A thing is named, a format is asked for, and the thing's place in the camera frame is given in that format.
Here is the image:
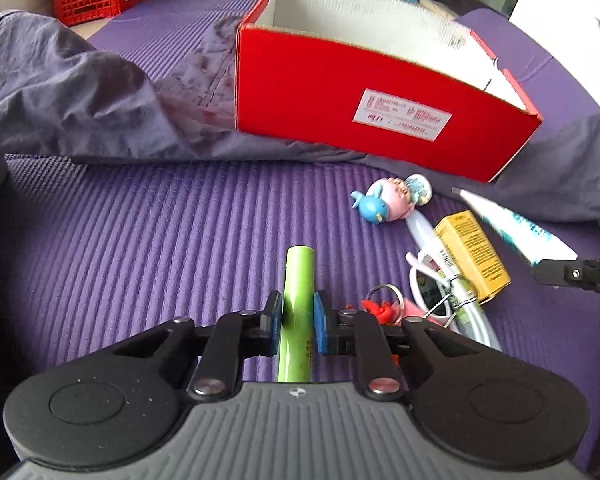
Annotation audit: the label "slim white tube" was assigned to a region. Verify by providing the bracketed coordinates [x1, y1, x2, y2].
[407, 210, 481, 311]

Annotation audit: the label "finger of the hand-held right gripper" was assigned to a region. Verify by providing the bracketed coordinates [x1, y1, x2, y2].
[532, 257, 600, 293]

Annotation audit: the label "pink binder clip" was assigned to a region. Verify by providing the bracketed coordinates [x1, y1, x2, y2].
[404, 280, 478, 333]

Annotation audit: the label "orange red toy keychain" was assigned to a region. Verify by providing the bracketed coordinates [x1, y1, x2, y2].
[359, 284, 406, 328]

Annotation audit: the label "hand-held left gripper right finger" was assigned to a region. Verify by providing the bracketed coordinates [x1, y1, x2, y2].
[315, 291, 506, 402]

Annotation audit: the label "white sunglasses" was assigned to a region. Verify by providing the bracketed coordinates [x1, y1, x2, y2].
[406, 252, 503, 351]

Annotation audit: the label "green tube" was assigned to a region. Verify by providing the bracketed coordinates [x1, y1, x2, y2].
[277, 246, 316, 383]

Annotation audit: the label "white squeeze tube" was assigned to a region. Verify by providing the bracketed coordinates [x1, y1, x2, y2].
[452, 187, 578, 267]

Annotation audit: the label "pink blue toy figure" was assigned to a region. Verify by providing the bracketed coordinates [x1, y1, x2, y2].
[351, 174, 433, 223]

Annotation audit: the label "purple ribbed floor mat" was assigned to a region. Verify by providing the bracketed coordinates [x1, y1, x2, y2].
[0, 0, 600, 480]

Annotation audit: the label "small yellow box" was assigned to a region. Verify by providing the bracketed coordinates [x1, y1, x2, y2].
[434, 211, 512, 306]

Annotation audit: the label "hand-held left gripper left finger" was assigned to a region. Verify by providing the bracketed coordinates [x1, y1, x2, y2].
[95, 291, 285, 402]

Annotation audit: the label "grey purple cloth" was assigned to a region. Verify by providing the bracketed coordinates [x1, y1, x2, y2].
[0, 10, 600, 226]

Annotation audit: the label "red cardboard shoe box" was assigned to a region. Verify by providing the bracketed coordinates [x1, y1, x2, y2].
[235, 0, 543, 183]

